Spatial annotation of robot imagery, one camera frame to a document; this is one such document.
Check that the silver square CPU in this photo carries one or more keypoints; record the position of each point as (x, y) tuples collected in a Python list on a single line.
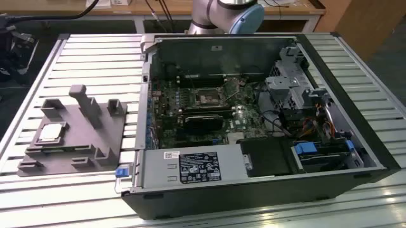
[(50, 131)]

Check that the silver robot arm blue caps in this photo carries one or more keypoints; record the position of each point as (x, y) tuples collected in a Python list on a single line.
[(219, 16)]

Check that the CPU socket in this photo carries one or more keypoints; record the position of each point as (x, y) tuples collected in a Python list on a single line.
[(208, 97)]

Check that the black RAM slot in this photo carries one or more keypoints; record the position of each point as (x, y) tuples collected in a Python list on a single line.
[(208, 114), (205, 109)]

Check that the grey parts rack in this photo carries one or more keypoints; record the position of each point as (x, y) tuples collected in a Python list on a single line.
[(78, 133)]

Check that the blue case latch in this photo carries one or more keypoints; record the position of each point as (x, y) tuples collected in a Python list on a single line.
[(121, 172)]

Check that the grey power supply unit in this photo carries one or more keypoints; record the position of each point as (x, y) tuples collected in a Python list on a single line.
[(157, 166)]

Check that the black graphics card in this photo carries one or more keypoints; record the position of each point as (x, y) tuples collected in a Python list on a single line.
[(203, 123)]

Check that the silver chipset heat sink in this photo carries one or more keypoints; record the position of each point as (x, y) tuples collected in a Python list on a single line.
[(236, 136)]

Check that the green motherboard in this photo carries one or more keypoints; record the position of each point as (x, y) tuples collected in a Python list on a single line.
[(249, 123)]

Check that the silver metal drive cage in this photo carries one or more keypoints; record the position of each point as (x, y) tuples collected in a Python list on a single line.
[(281, 88)]

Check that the black open PC case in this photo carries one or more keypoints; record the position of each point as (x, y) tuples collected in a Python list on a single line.
[(221, 202)]

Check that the black plastic shroud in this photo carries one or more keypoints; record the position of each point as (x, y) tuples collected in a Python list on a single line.
[(265, 156)]

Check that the hard disk in blue carrier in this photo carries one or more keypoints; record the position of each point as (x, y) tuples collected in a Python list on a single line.
[(305, 148)]

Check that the small blue clip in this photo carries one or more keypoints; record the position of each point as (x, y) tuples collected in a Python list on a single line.
[(348, 145)]

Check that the wooden cabinet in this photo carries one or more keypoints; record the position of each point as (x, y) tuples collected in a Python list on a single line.
[(374, 26)]

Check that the wooden desk white frame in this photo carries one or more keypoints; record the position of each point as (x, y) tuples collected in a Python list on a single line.
[(157, 12)]

